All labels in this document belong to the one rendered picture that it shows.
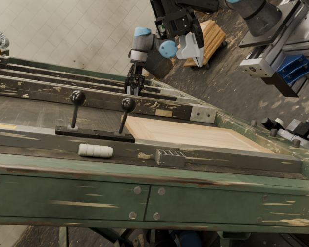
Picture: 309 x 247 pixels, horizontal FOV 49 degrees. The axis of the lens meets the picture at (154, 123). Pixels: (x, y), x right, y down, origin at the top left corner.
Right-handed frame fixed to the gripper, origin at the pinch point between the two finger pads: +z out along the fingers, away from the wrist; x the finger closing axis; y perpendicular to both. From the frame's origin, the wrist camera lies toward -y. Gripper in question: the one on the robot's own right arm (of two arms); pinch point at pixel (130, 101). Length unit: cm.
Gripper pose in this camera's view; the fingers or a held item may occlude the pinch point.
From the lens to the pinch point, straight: 164.5
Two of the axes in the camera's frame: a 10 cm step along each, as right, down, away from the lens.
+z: -1.7, 9.6, 2.1
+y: 2.7, 2.5, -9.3
